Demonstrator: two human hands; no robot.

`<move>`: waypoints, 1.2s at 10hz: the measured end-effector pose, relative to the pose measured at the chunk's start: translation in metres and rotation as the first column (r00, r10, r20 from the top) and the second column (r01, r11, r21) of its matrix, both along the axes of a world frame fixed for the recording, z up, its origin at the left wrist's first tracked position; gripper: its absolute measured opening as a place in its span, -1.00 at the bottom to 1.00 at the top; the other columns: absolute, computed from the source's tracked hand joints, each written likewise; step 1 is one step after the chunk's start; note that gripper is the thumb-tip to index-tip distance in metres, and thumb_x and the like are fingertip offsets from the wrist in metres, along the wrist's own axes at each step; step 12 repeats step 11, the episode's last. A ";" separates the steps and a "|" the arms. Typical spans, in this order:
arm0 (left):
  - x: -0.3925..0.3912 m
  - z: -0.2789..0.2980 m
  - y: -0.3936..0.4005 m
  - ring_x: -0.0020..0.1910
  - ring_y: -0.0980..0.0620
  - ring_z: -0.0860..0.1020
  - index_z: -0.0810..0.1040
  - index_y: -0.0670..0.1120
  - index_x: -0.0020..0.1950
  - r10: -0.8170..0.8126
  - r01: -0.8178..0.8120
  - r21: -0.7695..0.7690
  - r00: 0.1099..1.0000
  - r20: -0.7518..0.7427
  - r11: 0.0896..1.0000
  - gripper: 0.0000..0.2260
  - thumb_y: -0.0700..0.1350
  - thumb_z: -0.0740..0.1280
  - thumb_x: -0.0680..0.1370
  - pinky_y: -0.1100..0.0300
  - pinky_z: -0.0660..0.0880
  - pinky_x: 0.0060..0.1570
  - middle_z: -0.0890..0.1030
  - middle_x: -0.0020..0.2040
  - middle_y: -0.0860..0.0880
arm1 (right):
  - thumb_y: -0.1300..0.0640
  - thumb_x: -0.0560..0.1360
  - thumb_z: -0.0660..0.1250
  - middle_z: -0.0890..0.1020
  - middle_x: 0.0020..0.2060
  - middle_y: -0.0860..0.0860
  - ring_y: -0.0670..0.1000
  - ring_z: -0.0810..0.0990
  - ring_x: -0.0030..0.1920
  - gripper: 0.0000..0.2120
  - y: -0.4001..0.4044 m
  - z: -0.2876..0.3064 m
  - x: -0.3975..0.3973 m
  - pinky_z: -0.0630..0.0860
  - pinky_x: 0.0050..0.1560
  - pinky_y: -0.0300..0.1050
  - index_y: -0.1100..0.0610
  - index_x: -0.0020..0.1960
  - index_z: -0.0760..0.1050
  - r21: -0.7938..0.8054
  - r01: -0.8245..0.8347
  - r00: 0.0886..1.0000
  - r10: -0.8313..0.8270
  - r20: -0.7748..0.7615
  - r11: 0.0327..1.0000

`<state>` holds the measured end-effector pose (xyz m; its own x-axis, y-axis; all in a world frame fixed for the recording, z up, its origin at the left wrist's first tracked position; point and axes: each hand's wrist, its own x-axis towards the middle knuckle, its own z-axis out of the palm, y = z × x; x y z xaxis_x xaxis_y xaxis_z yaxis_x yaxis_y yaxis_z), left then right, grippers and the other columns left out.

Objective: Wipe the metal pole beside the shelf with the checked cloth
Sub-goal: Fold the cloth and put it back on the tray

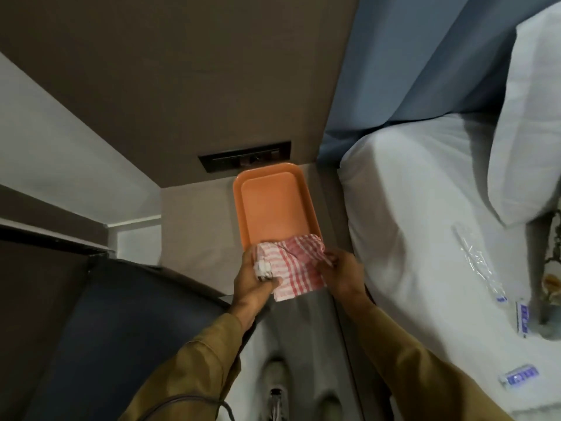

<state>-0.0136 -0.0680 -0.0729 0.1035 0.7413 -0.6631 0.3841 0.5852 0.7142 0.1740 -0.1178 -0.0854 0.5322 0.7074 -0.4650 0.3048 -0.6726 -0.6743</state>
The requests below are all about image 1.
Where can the white pillow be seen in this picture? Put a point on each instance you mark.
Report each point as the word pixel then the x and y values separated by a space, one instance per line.
pixel 530 127

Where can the person's left forearm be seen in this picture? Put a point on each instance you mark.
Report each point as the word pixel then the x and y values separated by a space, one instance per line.
pixel 201 368

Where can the floral patterned blanket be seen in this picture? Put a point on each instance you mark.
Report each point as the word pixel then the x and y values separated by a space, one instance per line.
pixel 553 276

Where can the person's left hand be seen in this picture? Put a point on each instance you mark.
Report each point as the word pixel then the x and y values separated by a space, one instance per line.
pixel 247 291

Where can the person's left shoe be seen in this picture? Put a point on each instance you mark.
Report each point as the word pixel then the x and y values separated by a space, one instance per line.
pixel 276 377

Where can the small blue white packet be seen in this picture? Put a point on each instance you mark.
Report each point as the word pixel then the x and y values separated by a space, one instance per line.
pixel 519 375

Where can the clear plastic toothbrush packet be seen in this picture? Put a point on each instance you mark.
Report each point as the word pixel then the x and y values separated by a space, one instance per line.
pixel 477 258

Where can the red white checked cloth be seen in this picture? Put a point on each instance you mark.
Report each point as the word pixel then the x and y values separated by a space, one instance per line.
pixel 298 265

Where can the person's right hand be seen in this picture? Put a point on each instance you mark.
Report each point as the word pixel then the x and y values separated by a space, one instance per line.
pixel 346 280

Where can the person's right forearm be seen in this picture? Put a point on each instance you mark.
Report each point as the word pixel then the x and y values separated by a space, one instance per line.
pixel 412 377

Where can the small white blue tube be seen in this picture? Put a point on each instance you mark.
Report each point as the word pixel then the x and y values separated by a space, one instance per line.
pixel 522 319

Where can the orange plastic tray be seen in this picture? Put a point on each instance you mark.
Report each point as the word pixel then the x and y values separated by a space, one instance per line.
pixel 271 206

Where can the person's right thumb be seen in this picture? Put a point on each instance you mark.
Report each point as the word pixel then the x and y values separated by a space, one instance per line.
pixel 331 257

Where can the black wall socket panel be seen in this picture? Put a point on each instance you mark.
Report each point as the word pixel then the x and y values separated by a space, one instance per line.
pixel 228 157

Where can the blue curtain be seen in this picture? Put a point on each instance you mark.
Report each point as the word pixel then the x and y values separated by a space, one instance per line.
pixel 416 61

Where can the dark blue chair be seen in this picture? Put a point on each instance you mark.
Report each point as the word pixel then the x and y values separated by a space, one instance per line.
pixel 114 328

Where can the person's shoe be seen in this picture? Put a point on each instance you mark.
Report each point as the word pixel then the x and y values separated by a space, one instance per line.
pixel 329 407
pixel 276 377

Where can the person's left thumb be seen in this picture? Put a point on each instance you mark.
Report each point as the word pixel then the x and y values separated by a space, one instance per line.
pixel 250 263

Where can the white bed mattress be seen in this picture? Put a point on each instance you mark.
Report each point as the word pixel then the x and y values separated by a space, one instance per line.
pixel 416 192

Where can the person's right shoe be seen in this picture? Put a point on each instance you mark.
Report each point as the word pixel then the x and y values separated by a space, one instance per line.
pixel 329 407

